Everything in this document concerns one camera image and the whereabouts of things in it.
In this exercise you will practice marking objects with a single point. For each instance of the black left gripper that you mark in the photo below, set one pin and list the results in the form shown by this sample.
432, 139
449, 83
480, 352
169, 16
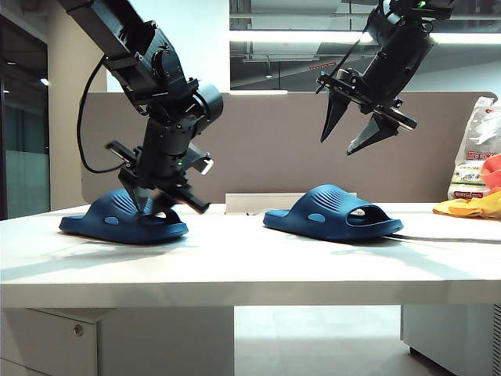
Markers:
164, 156

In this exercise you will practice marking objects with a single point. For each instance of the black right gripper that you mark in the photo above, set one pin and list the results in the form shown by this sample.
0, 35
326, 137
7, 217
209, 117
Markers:
391, 70

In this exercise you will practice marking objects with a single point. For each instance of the blue rubber slipper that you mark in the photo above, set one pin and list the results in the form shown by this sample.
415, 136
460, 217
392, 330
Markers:
313, 203
98, 219

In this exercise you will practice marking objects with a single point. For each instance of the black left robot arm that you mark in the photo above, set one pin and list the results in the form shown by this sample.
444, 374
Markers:
117, 31

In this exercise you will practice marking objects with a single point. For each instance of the red ceiling sign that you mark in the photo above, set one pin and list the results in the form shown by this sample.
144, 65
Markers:
322, 65

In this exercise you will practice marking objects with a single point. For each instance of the brown desk partition panel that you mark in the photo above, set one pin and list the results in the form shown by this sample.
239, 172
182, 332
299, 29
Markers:
266, 149

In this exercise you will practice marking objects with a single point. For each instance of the black pendant spotlight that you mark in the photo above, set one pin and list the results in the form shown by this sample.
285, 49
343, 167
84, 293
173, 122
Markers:
269, 73

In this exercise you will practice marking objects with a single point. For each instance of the short white light strip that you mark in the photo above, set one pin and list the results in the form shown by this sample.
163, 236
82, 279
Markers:
258, 92

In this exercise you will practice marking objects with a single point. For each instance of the long linear ceiling light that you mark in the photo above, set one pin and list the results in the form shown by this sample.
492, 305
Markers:
293, 36

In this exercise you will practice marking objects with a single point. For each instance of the printed plastic snack bag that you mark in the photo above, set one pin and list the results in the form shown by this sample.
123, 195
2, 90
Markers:
469, 149

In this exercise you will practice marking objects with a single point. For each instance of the dark glass door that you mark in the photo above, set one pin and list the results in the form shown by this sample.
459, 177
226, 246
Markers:
27, 156

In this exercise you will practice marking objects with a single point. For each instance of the yellow cloth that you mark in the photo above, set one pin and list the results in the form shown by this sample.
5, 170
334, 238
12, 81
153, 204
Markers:
469, 207

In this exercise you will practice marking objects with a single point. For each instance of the orange red cloth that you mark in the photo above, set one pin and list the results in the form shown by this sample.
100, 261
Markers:
492, 172

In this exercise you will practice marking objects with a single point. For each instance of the round drawer lock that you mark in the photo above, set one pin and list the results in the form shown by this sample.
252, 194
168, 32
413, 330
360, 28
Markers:
77, 330

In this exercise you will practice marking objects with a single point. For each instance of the white drawer cabinet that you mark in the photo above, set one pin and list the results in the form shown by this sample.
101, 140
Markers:
47, 344

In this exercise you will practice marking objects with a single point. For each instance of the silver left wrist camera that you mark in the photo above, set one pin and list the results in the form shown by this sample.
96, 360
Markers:
205, 166

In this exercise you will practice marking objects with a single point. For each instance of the white pedestal cabinet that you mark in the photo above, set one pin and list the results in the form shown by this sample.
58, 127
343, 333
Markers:
450, 333

